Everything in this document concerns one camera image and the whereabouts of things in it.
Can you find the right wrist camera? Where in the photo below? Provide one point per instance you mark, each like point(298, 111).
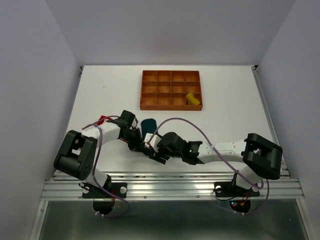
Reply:
point(152, 142)

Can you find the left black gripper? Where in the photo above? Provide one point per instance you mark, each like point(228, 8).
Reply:
point(139, 142)

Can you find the red sock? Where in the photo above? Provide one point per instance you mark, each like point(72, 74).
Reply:
point(102, 119)

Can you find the orange compartment tray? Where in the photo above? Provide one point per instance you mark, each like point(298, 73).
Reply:
point(166, 90)

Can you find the yellow bear sock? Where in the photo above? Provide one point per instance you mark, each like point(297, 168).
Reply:
point(192, 100)

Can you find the aluminium mounting rail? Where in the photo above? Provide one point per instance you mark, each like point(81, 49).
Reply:
point(145, 186)

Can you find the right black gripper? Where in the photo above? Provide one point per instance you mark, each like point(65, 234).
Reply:
point(157, 156)

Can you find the teal sock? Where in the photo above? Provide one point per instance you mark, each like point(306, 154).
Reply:
point(148, 126)

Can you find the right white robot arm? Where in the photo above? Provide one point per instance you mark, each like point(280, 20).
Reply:
point(252, 159)

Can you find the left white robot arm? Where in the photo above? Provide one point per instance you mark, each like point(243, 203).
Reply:
point(79, 151)

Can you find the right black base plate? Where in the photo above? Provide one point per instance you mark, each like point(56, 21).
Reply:
point(226, 189)

